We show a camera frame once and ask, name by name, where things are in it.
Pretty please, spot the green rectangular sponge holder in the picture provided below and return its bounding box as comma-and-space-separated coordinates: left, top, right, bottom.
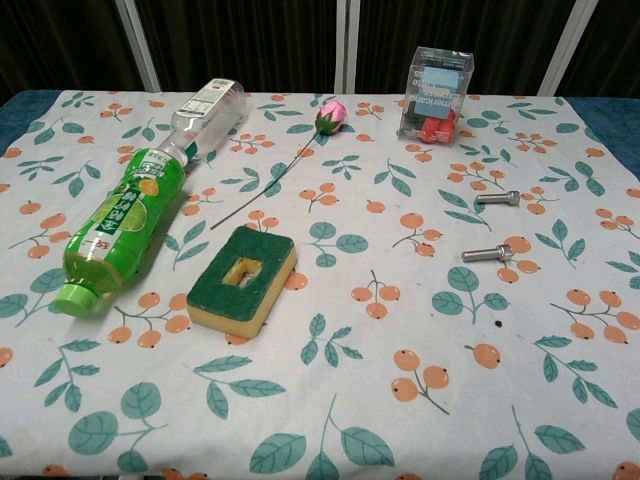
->
185, 224, 301, 339

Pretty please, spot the clear empty plastic bottle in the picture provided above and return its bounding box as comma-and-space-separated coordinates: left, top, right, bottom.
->
159, 77, 246, 164

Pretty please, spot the silver bolt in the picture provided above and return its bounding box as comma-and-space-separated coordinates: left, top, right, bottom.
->
460, 243, 509, 263
473, 191, 521, 206

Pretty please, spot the green tea plastic bottle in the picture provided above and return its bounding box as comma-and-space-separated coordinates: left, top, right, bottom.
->
52, 144, 194, 319

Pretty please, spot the dark pleated screen panel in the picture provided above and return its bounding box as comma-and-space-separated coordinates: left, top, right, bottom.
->
0, 0, 146, 106
554, 0, 640, 100
357, 0, 579, 96
134, 0, 346, 95

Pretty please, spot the pink artificial rose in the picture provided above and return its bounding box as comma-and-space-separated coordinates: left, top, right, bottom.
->
209, 98, 347, 231

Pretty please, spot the clear box of earplugs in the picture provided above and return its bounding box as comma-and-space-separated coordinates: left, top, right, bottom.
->
397, 45, 475, 147

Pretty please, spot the white screen frame post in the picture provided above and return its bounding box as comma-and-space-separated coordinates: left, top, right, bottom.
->
333, 0, 362, 95
115, 0, 164, 94
537, 0, 599, 97

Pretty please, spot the floral print tablecloth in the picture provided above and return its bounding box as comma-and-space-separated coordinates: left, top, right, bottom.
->
0, 89, 640, 480

